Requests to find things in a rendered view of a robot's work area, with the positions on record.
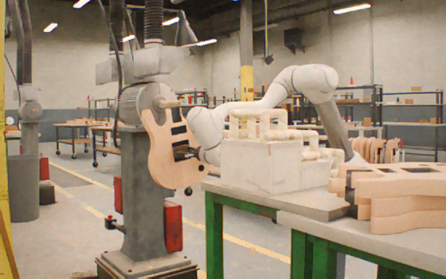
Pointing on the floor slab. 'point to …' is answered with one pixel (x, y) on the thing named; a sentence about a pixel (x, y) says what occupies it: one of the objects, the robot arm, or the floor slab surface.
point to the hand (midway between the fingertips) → (181, 151)
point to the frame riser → (150, 277)
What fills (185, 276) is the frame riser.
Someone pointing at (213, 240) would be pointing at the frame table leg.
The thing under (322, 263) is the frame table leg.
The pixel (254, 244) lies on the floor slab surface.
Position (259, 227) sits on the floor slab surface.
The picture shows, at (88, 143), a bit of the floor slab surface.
